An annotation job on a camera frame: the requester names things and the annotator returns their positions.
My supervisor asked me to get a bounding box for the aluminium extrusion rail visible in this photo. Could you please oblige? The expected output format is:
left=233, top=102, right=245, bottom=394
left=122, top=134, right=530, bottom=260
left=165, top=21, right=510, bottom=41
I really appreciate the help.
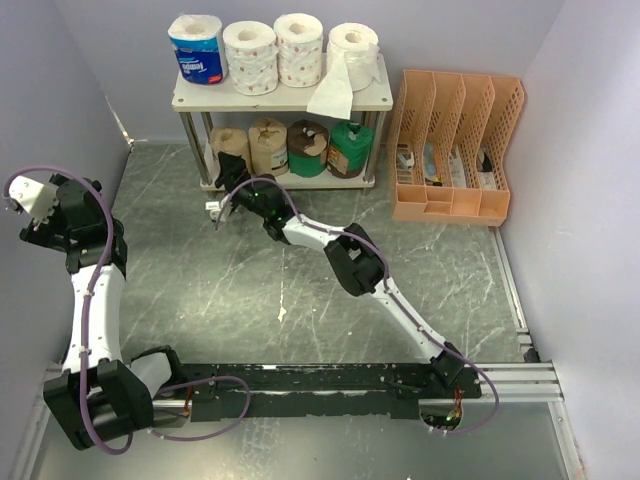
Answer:
left=37, top=329, right=566, bottom=406

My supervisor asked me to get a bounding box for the rose-print roll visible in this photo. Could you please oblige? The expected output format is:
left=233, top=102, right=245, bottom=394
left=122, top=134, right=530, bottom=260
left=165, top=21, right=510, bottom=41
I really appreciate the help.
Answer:
left=273, top=13, right=324, bottom=88
left=223, top=21, right=279, bottom=96

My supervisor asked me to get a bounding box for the orange plastic file organizer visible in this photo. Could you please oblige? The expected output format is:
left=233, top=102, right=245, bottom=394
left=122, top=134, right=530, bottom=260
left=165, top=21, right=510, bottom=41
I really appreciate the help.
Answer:
left=387, top=69, right=525, bottom=227

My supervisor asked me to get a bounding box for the brown roll black print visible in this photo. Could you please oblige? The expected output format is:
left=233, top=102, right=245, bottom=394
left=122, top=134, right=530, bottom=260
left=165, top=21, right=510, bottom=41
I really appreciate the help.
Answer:
left=211, top=127, right=253, bottom=174

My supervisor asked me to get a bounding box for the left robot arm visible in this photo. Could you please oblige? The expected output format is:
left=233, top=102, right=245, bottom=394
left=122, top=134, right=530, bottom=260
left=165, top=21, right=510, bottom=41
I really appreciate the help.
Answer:
left=3, top=172, right=187, bottom=450

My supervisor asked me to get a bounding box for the green roll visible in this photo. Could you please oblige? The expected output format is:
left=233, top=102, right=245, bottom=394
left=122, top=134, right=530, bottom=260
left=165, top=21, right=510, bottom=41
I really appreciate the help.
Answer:
left=287, top=120, right=329, bottom=178
left=327, top=120, right=374, bottom=179

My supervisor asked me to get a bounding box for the tan roll with label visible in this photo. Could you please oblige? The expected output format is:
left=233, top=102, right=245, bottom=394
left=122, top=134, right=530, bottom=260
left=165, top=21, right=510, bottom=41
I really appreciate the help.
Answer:
left=248, top=118, right=289, bottom=176

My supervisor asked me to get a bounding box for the blue Tempo roll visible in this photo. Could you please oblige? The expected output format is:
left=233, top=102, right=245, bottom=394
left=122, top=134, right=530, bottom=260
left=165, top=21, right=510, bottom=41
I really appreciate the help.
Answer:
left=167, top=14, right=227, bottom=85

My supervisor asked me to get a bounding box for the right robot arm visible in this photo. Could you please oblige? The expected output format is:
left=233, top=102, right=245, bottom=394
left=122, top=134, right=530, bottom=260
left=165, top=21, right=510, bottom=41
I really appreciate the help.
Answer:
left=214, top=153, right=465, bottom=398

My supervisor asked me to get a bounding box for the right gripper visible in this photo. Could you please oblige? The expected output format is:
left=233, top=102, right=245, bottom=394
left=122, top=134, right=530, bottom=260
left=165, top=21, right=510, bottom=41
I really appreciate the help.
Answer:
left=216, top=152, right=269, bottom=220

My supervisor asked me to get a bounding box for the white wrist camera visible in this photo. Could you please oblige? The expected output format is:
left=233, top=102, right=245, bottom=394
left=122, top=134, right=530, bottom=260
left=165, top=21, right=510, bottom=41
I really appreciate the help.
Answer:
left=6, top=175, right=59, bottom=224
left=204, top=195, right=232, bottom=230

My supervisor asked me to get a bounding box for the plain white paper towel roll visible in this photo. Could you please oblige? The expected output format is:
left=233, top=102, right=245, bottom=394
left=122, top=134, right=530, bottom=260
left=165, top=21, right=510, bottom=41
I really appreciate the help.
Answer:
left=306, top=23, right=380, bottom=120

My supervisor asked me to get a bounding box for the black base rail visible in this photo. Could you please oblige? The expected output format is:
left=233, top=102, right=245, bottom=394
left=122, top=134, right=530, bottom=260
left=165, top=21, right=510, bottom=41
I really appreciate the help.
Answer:
left=167, top=363, right=481, bottom=422

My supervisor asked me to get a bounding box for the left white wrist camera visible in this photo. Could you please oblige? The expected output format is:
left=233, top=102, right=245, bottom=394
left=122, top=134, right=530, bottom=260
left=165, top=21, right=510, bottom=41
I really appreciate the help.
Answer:
left=6, top=175, right=59, bottom=224

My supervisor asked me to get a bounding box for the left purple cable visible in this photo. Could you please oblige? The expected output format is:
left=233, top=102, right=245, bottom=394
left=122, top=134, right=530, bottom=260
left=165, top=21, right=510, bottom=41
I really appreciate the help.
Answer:
left=3, top=166, right=251, bottom=456

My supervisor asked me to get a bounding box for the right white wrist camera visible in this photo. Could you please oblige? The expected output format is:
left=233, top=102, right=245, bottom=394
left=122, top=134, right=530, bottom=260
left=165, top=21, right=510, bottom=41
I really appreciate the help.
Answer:
left=204, top=195, right=232, bottom=230

